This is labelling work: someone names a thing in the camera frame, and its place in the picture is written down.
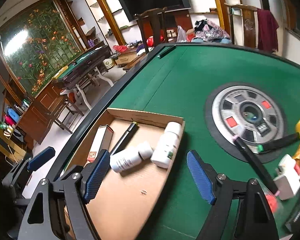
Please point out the floral painted glass panel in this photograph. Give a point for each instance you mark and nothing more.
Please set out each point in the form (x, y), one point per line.
(36, 43)

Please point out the pile of floral clothes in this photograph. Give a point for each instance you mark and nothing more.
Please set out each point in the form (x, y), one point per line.
(206, 31)

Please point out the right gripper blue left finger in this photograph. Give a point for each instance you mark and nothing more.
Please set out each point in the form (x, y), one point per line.
(58, 207)

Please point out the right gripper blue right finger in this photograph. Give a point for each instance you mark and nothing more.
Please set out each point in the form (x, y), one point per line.
(254, 219)

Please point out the round silver table centre panel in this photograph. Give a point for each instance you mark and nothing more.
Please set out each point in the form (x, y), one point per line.
(241, 109)

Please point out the white small box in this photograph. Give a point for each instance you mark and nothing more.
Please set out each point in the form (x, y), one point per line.
(288, 177)

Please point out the black marker pink cap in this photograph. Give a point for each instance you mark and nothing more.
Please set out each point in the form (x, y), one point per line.
(256, 164)

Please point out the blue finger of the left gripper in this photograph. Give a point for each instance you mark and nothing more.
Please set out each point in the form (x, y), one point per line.
(18, 177)

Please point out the dark wooden chair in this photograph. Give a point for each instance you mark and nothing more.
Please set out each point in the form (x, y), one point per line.
(157, 20)

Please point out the red round small object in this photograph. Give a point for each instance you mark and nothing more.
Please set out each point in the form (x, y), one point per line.
(272, 201)

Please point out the long white red box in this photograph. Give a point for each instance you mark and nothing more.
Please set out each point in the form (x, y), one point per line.
(101, 141)

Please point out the white medicine bottle green label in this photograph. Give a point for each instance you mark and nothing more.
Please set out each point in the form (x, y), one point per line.
(167, 145)

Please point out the black marker green cap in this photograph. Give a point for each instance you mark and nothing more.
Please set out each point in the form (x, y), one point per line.
(278, 143)

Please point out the maroon hanging cloth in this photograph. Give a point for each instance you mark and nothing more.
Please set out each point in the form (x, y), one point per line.
(267, 31)

